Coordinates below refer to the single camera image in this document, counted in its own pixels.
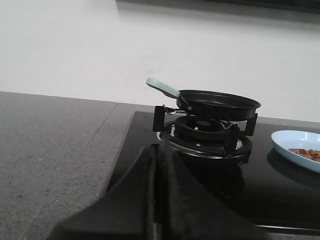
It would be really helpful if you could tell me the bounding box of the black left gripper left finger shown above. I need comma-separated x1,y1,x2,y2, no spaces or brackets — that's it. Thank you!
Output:
48,144,163,240

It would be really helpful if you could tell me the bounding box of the brown meat pieces pile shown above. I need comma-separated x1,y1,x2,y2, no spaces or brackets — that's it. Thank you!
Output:
288,148,320,162

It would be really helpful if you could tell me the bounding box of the left burner black pan support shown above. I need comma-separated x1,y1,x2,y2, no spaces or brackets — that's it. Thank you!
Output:
152,105,258,165

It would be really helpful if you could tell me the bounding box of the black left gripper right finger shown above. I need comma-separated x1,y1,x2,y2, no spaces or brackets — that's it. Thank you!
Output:
156,139,268,240

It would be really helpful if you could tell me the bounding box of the black glass gas cooktop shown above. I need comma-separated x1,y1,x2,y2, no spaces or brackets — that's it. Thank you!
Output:
107,112,320,235

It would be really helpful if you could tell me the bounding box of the light blue plate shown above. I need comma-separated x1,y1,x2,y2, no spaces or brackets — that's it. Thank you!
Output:
271,130,320,173

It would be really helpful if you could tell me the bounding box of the black frying pan green handle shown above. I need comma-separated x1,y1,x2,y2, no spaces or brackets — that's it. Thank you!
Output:
146,78,261,121

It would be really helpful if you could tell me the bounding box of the wire pan support ring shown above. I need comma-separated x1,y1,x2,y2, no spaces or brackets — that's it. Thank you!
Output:
162,103,238,131

